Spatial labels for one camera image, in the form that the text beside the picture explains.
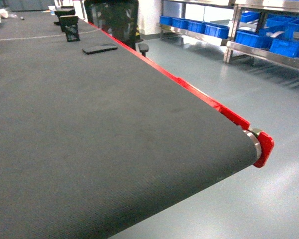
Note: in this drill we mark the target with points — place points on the stainless steel shelf rack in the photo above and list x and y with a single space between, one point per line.
265 29

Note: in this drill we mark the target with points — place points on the black smartphone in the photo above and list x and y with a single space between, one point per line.
99 49

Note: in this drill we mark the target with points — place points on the black mesh office chair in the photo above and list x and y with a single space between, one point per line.
117 18

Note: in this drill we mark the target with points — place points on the black small stand box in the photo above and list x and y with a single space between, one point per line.
70 25

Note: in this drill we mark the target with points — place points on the black box behind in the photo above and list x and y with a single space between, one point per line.
63 11

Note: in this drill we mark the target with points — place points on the red conveyor side rail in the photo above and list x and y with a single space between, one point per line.
263 142

